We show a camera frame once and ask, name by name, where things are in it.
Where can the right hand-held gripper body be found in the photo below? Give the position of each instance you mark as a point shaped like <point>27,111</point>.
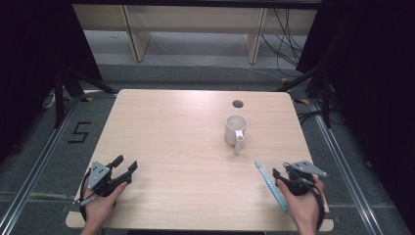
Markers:
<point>301,178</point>

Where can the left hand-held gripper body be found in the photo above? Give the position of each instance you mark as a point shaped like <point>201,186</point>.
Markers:
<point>98,176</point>

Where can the light blue toothbrush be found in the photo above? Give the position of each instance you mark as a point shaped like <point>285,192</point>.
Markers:
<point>270,187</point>

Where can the white cup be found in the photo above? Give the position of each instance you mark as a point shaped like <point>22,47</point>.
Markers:
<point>235,130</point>

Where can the person's right hand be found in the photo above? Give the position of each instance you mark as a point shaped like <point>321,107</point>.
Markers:
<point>305,205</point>

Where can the person's left hand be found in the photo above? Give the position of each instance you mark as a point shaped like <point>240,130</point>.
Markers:
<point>101,209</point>

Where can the black metal stand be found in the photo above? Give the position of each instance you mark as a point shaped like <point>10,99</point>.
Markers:
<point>326,98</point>
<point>59,98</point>

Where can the black curtain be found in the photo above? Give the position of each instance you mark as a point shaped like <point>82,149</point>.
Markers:
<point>375,81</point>
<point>29,65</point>

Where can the light wooden shelf unit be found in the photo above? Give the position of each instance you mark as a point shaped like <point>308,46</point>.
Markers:
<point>195,19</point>

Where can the grey metal floor rail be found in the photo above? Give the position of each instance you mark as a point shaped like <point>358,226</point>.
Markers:
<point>345,176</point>
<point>36,169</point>

